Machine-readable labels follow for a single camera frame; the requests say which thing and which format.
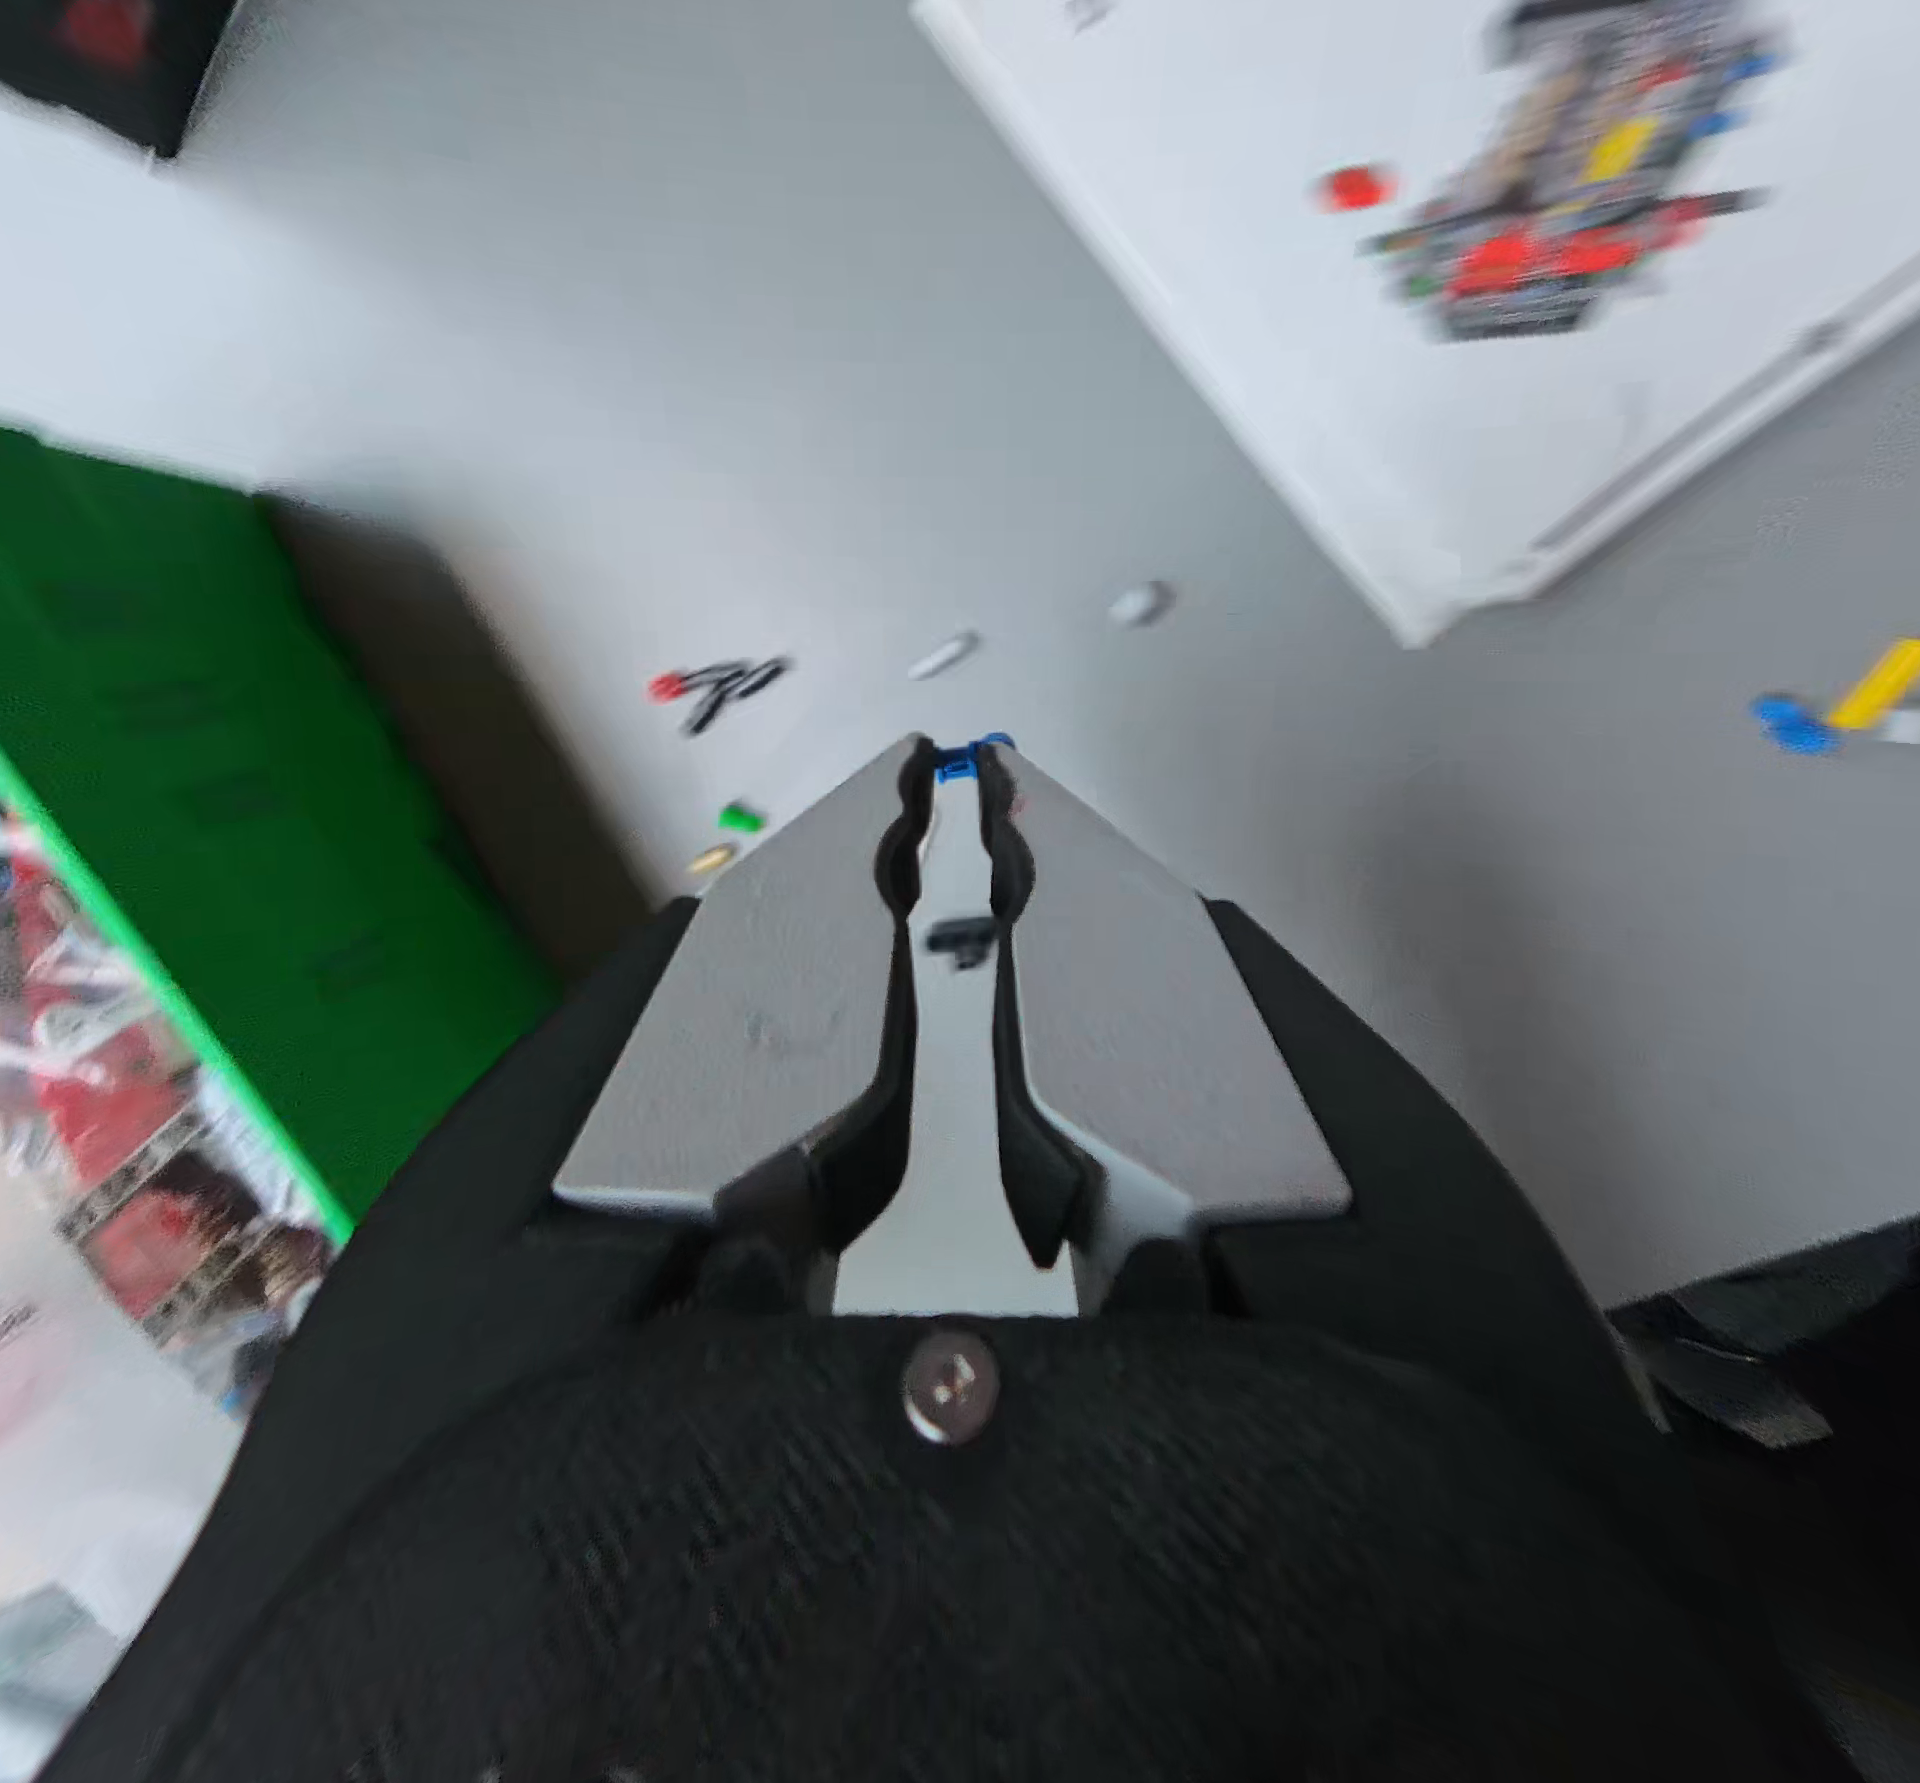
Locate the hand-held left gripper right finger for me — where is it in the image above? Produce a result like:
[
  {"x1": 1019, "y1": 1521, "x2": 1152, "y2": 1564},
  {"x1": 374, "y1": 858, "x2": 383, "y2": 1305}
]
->
[{"x1": 980, "y1": 740, "x2": 1355, "y2": 1315}]

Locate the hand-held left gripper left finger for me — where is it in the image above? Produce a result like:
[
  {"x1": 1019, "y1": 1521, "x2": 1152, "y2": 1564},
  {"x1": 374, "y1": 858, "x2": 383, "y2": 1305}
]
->
[{"x1": 552, "y1": 733, "x2": 919, "y2": 1315}]

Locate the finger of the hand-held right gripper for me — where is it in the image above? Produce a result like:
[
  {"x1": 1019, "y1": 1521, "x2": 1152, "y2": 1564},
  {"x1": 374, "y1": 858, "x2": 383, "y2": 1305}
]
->
[{"x1": 1626, "y1": 1334, "x2": 1836, "y2": 1452}]

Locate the black and red lego piece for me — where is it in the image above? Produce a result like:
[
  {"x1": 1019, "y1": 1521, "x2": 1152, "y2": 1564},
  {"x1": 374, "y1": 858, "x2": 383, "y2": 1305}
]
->
[{"x1": 648, "y1": 656, "x2": 793, "y2": 737}]

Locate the yellow lego axle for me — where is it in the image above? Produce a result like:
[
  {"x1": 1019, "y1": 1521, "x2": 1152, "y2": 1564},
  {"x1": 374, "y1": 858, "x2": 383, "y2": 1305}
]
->
[{"x1": 1821, "y1": 639, "x2": 1920, "y2": 735}]

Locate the open lego instruction booklet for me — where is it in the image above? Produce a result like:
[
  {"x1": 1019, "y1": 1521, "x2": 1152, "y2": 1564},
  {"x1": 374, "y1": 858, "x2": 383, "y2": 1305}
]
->
[{"x1": 909, "y1": 0, "x2": 1920, "y2": 652}]

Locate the green plastic bin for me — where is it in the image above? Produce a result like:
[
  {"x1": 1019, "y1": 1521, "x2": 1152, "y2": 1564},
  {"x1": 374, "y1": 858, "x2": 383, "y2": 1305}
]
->
[{"x1": 0, "y1": 425, "x2": 564, "y2": 1244}]

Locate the clear plastic bag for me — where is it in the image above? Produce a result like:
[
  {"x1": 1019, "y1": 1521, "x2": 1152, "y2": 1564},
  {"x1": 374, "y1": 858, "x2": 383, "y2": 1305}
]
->
[{"x1": 0, "y1": 763, "x2": 338, "y2": 1739}]

